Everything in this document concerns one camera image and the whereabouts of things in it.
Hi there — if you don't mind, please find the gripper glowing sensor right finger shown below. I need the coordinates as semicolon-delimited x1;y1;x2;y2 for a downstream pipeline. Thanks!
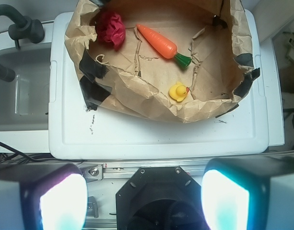
201;157;294;230

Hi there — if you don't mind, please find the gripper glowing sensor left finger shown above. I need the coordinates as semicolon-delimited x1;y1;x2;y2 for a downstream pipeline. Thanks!
0;163;87;230

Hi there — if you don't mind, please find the yellow rubber duck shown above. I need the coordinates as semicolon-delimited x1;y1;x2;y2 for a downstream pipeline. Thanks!
168;81;189;103

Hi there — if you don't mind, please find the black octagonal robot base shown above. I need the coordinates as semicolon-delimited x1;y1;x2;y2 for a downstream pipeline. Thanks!
116;166;209;230

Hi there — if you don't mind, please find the white plastic bin lid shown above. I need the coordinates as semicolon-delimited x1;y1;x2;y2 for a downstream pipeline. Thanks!
48;12;270;160

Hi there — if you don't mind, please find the grey sink basin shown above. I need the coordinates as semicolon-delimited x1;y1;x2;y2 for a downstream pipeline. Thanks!
0;43;51;131

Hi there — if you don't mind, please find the brown paper bag tray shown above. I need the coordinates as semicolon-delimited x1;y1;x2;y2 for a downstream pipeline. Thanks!
65;0;260;123

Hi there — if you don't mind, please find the orange plastic toy carrot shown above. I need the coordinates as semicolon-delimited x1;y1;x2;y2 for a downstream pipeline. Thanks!
136;24;191;69

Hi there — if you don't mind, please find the dark grey faucet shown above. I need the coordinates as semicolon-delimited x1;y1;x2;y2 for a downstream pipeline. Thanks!
0;4;45;82

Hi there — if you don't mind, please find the crumpled red paper ball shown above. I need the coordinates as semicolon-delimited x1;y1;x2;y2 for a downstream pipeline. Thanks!
95;11;126;50

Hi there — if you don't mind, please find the aluminium extrusion rail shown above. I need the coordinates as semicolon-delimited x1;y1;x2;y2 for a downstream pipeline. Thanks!
77;159;209;180

